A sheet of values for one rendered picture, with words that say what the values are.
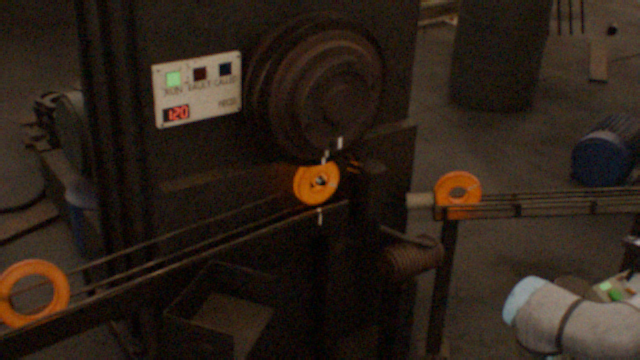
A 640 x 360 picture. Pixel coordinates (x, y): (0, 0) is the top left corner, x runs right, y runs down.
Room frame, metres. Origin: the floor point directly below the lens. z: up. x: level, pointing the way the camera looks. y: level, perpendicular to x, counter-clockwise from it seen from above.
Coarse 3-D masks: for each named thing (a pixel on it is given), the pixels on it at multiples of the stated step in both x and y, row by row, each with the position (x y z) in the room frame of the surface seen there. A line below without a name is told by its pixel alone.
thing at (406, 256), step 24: (432, 240) 2.21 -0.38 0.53; (384, 264) 2.12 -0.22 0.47; (408, 264) 2.09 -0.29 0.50; (432, 264) 2.15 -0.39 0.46; (384, 288) 2.16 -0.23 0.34; (408, 288) 2.11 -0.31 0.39; (384, 312) 2.15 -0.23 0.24; (408, 312) 2.12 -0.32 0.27; (384, 336) 2.14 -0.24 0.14; (408, 336) 2.13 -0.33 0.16
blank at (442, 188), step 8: (448, 176) 2.23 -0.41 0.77; (456, 176) 2.22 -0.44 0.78; (464, 176) 2.22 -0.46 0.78; (472, 176) 2.24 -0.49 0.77; (440, 184) 2.22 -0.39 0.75; (448, 184) 2.22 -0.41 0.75; (456, 184) 2.22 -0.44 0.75; (464, 184) 2.22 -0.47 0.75; (472, 184) 2.22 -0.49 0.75; (440, 192) 2.22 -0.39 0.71; (448, 192) 2.22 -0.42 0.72; (472, 192) 2.22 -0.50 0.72; (480, 192) 2.22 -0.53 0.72; (440, 200) 2.22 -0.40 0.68; (448, 200) 2.22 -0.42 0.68; (456, 200) 2.24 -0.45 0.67; (464, 200) 2.23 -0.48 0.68; (472, 200) 2.22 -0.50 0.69; (448, 208) 2.22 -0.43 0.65; (456, 208) 2.22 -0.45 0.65
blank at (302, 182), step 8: (304, 168) 2.06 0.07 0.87; (312, 168) 2.06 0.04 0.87; (320, 168) 2.08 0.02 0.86; (328, 168) 2.10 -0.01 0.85; (336, 168) 2.12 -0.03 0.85; (296, 176) 2.06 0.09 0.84; (304, 176) 2.05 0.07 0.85; (312, 176) 2.06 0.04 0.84; (328, 176) 2.10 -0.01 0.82; (336, 176) 2.12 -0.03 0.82; (296, 184) 2.05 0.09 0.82; (304, 184) 2.05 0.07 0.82; (328, 184) 2.10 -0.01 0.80; (336, 184) 2.12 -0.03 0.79; (296, 192) 2.05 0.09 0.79; (304, 192) 2.05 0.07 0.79; (312, 192) 2.06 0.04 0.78; (320, 192) 2.08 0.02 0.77; (328, 192) 2.10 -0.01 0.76; (304, 200) 2.05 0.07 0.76; (312, 200) 2.07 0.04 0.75; (320, 200) 2.08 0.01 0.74
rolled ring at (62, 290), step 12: (24, 264) 1.62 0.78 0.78; (36, 264) 1.63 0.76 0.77; (48, 264) 1.65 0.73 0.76; (12, 276) 1.60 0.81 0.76; (48, 276) 1.64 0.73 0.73; (60, 276) 1.65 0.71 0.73; (0, 288) 1.57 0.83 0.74; (60, 288) 1.64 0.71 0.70; (0, 300) 1.56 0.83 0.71; (60, 300) 1.62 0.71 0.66; (0, 312) 1.54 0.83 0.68; (12, 312) 1.56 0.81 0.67; (48, 312) 1.60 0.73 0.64; (12, 324) 1.54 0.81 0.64
